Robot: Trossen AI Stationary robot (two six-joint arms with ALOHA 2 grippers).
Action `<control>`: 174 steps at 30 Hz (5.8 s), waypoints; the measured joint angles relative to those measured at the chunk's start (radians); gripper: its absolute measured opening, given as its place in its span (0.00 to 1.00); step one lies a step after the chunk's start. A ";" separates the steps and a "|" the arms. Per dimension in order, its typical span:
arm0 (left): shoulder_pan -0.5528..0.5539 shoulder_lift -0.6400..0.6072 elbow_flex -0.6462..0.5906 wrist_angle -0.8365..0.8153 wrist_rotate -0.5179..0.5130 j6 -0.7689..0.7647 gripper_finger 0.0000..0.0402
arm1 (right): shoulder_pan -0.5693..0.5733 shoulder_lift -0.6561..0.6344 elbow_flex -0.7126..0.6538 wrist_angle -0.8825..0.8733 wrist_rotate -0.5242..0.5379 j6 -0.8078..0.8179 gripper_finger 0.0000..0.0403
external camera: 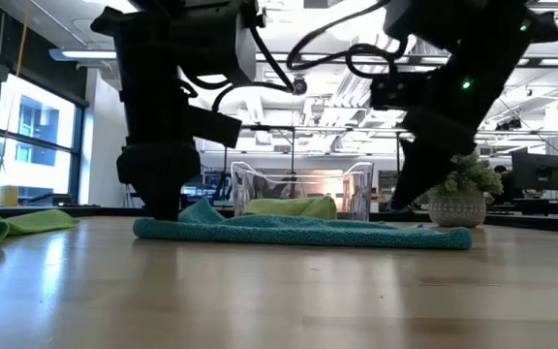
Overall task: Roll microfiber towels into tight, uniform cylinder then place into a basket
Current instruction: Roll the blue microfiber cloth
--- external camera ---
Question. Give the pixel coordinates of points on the black overhead camera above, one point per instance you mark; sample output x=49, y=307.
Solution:
x=300, y=86

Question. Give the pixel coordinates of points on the lime green microfiber towel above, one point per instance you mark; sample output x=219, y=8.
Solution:
x=298, y=207

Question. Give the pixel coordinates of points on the large black monitor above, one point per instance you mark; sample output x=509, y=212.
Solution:
x=538, y=172

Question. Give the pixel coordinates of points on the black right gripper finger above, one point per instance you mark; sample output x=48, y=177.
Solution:
x=419, y=169

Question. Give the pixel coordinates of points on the clear plastic basket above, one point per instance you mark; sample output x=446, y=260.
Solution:
x=356, y=186

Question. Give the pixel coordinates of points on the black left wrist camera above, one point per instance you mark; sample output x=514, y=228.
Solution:
x=216, y=126

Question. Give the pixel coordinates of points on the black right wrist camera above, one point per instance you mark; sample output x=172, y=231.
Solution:
x=400, y=92

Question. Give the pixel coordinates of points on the teal microfiber towel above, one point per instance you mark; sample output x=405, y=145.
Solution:
x=308, y=232

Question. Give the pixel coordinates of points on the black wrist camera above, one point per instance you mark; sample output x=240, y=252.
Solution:
x=216, y=126
x=400, y=92

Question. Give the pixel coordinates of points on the green potted plant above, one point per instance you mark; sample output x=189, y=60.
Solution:
x=458, y=208

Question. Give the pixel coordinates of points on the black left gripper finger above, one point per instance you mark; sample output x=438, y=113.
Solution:
x=163, y=203

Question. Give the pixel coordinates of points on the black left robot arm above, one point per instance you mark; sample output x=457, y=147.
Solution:
x=153, y=72

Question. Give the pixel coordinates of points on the yellow box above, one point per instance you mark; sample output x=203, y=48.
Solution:
x=9, y=196

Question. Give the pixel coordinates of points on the ceiling light bar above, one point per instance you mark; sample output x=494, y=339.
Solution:
x=85, y=54

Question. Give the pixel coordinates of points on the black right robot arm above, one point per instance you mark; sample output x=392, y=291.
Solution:
x=477, y=29

